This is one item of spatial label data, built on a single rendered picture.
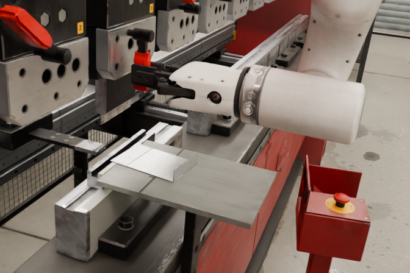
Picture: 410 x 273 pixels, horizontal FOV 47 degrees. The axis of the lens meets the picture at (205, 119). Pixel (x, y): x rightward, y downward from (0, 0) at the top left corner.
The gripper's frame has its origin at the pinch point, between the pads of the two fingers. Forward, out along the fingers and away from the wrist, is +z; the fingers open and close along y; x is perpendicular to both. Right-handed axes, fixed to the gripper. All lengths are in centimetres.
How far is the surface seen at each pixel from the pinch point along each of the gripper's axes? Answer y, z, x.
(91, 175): -2.4, 8.8, -19.1
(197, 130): 47, 8, -30
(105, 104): -0.5, 7.2, -6.4
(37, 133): 4.4, 25.0, -17.7
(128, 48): 0.1, 3.5, 3.4
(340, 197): 45, -32, -37
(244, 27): 219, 44, -35
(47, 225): 93, 97, -118
